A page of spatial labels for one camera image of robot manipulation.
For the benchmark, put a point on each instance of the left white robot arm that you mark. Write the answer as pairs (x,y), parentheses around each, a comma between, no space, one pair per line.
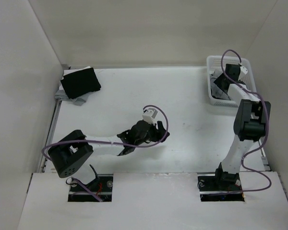
(69,154)

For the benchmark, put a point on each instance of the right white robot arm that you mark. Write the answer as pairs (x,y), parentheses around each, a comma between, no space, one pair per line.
(250,125)

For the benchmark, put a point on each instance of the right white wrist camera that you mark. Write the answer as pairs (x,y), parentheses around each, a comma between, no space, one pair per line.
(243,72)

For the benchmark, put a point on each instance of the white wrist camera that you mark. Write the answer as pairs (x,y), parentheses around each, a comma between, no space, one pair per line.
(243,72)
(149,115)

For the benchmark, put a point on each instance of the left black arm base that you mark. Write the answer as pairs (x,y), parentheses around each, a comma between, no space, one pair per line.
(102,187)

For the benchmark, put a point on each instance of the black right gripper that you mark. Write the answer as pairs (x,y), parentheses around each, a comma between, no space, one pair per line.
(219,81)

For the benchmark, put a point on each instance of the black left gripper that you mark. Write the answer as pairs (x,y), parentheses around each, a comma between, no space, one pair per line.
(155,131)

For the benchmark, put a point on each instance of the white plastic basket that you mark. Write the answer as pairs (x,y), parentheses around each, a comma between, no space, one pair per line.
(217,65)

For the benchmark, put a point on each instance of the folded grey tank top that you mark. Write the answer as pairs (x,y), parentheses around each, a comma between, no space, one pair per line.
(78,101)

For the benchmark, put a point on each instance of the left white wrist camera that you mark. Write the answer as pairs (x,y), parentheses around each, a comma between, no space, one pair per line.
(149,115)

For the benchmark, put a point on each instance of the folded black tank top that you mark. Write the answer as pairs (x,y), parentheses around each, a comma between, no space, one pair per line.
(80,82)

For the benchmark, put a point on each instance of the silver table rail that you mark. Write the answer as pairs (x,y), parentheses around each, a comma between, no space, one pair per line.
(50,134)

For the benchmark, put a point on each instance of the folded white tank top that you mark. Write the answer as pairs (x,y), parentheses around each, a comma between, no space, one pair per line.
(69,71)

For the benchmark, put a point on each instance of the black tank top in basket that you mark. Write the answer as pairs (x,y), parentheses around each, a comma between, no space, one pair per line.
(216,92)

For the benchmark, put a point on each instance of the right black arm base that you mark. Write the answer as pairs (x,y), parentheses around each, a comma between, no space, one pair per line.
(213,189)

